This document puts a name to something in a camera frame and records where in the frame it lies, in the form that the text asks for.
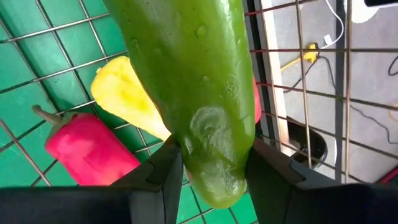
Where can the white charger block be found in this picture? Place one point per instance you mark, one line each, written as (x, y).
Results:
(328, 39)

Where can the metal table frame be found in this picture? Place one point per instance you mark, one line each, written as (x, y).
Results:
(255, 37)

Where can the yellow power plug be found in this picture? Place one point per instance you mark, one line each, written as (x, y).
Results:
(311, 55)

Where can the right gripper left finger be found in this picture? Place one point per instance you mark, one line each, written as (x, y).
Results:
(158, 186)

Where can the black white pole round base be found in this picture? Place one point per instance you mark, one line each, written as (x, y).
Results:
(360, 12)

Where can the green cucumber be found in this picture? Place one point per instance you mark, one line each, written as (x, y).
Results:
(186, 77)

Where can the long red chili pepper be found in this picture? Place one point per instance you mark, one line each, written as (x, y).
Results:
(90, 152)

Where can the yellow corn cob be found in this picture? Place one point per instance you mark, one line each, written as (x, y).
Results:
(124, 93)

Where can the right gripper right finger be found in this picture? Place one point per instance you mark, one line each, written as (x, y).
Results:
(270, 186)

